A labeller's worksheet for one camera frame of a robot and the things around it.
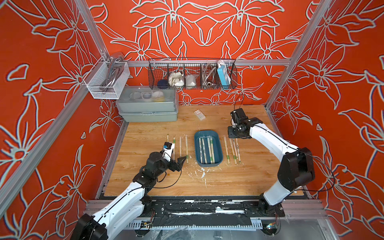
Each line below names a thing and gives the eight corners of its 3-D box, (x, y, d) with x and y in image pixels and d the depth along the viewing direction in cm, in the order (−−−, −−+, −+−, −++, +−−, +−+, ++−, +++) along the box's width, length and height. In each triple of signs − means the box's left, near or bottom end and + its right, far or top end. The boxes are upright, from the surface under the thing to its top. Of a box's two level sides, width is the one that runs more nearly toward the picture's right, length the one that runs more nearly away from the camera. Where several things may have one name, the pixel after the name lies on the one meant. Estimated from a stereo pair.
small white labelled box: (201, 121, 113) (201, 119, 111) (193, 112, 118) (193, 111, 117) (206, 118, 114) (206, 116, 113) (198, 110, 120) (198, 108, 118)
